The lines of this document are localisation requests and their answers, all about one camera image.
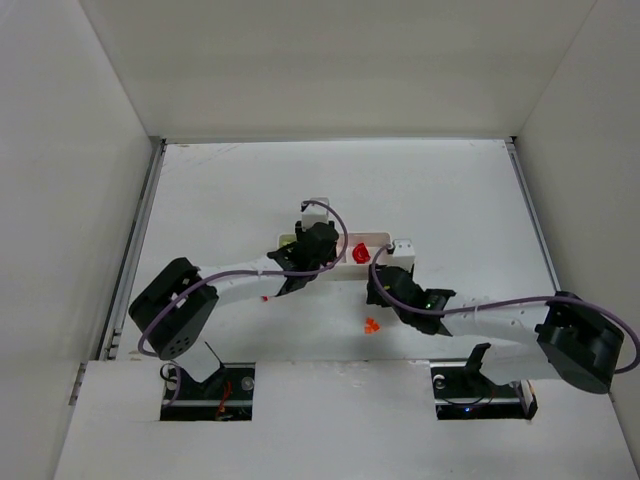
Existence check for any right aluminium frame rail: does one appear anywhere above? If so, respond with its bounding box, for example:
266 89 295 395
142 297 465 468
505 137 582 357

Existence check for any small orange lego plate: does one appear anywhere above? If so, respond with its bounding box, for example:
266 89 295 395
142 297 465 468
364 317 380 335

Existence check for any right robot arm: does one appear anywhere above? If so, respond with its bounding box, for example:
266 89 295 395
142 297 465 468
366 265 624 394

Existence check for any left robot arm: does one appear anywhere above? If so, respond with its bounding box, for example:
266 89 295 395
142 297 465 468
129 220 339 384

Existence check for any aluminium frame rail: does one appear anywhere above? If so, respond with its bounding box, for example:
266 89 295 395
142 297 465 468
505 137 582 357
93 137 167 361

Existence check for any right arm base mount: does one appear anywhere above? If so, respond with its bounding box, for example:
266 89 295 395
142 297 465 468
430 343 538 421

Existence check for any purple cable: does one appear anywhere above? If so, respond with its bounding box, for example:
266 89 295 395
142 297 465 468
137 199 350 357
368 244 640 375

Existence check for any left aluminium frame rail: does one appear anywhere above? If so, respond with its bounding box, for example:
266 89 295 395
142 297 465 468
93 137 167 361

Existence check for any white divided sorting tray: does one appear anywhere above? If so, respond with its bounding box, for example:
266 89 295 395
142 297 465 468
267 223 391 281

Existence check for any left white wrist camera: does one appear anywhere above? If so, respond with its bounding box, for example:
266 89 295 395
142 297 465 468
301 197 329 231

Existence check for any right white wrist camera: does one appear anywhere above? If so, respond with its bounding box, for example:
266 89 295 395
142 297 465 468
387 239 416 272

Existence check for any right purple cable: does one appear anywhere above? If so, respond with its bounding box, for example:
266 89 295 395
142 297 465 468
368 244 640 375

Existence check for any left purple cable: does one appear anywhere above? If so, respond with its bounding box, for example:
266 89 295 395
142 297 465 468
137 199 350 357

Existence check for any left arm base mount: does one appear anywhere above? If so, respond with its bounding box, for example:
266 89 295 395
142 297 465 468
159 341 256 422

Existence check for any red curved lego piece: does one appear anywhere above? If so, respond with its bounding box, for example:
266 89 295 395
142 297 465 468
351 242 371 265

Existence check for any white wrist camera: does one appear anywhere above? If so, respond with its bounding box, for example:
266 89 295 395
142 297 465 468
301 197 329 231
387 239 416 272

